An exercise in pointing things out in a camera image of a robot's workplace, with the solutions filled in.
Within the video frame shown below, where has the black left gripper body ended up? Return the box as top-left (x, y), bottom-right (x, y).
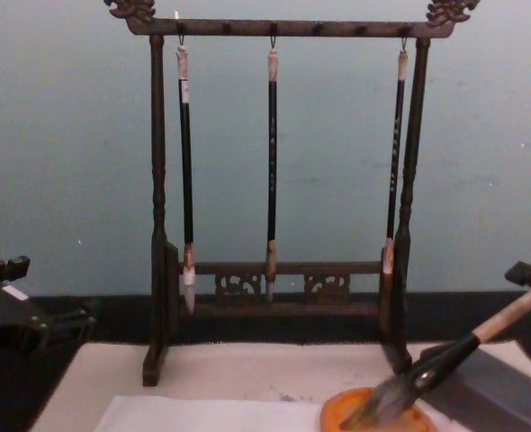
top-left (0, 276), bottom-right (55, 361)

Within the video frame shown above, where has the large black brush cream handle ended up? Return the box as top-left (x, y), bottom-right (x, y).
top-left (339, 291), bottom-right (531, 428)

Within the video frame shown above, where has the grey rectangular slab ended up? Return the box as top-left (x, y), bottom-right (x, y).
top-left (420, 344), bottom-right (531, 432)

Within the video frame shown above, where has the white paper sheet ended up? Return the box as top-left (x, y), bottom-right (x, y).
top-left (94, 394), bottom-right (330, 432)

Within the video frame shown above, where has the dark carved wooden brush rack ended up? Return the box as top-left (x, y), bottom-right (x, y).
top-left (103, 0), bottom-right (482, 388)

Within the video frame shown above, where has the white felt mat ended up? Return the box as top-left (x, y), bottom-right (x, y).
top-left (29, 340), bottom-right (531, 432)

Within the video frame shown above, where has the thin black brush white lettering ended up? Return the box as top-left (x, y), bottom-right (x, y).
top-left (381, 38), bottom-right (410, 276)

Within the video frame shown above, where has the thick black brush white tip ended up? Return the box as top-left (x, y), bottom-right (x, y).
top-left (175, 34), bottom-right (199, 316)

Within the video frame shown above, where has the orange ink dish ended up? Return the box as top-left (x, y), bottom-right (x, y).
top-left (319, 385), bottom-right (434, 432)

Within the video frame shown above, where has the black brush brown ferrule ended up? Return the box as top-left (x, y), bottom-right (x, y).
top-left (265, 34), bottom-right (282, 303)

